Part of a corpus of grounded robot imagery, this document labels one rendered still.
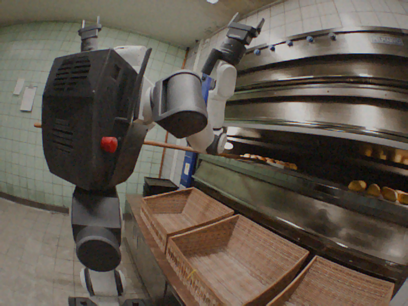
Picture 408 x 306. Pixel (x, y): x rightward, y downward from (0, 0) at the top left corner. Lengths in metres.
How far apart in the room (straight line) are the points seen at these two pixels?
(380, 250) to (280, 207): 0.65
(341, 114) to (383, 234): 0.61
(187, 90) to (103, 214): 0.35
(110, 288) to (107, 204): 0.43
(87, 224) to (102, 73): 0.32
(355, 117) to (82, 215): 1.06
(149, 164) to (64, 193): 1.29
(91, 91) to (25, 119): 2.28
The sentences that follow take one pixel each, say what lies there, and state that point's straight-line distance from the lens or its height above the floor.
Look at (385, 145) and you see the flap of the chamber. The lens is 0.74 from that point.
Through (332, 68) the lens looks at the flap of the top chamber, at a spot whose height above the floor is 1.79.
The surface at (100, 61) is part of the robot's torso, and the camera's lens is 0.36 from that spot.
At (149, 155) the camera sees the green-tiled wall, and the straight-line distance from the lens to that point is 2.41.
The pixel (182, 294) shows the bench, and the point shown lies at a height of 0.58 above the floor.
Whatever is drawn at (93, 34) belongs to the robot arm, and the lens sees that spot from 0.90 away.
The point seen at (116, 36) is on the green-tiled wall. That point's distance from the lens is 2.59.
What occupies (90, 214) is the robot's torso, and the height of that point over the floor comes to 1.04.
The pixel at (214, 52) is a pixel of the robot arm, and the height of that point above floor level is 1.55.
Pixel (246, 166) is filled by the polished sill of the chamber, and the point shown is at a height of 1.16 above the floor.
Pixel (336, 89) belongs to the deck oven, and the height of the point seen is 1.66.
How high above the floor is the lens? 1.25
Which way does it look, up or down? 3 degrees down
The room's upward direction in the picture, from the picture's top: 11 degrees clockwise
